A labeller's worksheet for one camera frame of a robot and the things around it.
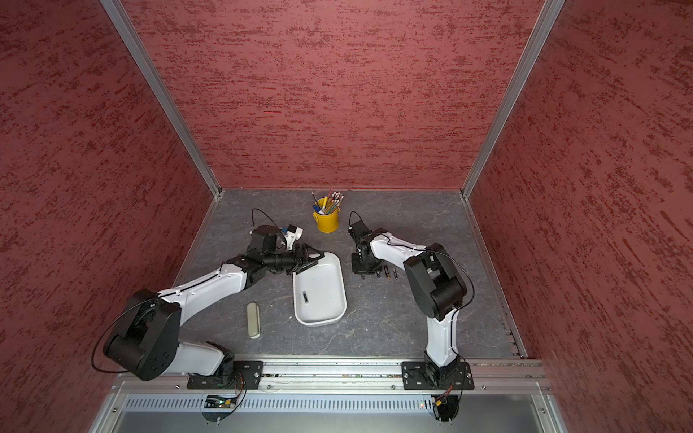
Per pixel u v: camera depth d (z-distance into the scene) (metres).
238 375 0.73
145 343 0.43
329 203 1.02
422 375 0.74
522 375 0.76
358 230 0.79
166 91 0.88
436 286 0.51
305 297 0.89
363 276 0.95
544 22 0.73
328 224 1.05
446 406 0.69
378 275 0.95
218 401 0.72
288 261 0.74
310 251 0.79
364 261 0.81
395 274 0.95
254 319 0.81
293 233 0.81
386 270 0.95
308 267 0.81
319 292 0.90
